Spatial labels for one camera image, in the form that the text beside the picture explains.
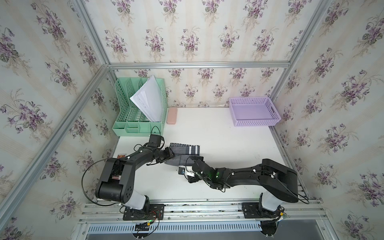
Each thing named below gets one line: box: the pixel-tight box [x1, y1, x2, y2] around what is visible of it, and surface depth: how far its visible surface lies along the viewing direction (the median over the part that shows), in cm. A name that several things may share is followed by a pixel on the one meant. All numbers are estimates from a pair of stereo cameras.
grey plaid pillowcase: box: [164, 143, 204, 167], surface depth 97 cm
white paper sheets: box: [129, 75, 163, 123], surface depth 98 cm
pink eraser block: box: [166, 107, 178, 125], surface depth 117 cm
